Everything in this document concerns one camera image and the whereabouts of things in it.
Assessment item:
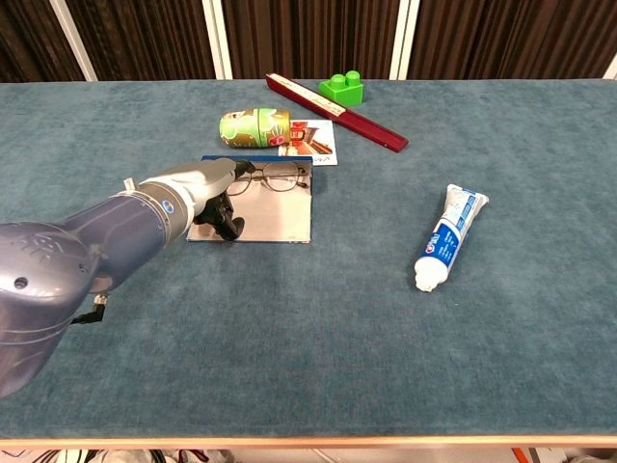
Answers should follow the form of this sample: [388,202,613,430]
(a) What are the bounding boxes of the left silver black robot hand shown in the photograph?
[139,157,256,242]

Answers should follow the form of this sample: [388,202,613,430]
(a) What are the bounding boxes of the teal velvet table cloth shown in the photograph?
[0,79,617,440]

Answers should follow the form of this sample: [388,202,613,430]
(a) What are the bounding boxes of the red chopsticks package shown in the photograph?
[265,72,410,154]

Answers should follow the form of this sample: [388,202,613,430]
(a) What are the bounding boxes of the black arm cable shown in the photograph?
[71,293,110,325]

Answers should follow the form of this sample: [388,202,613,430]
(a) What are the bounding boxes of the white bordered photo card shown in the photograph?
[278,119,338,167]

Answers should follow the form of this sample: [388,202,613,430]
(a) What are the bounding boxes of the green painted nesting doll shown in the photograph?
[219,108,292,150]

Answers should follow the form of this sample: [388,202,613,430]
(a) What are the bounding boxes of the dark brown pleated curtain panel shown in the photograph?
[407,0,617,81]
[220,0,401,81]
[65,0,217,82]
[0,0,86,83]

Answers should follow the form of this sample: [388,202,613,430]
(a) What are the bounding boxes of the green plastic building block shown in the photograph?
[318,69,365,108]

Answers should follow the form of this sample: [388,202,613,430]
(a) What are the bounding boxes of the blue white toothpaste tube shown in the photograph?
[413,183,490,293]

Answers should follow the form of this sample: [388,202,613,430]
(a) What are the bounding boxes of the wire-frame eyeglasses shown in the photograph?
[226,161,309,197]

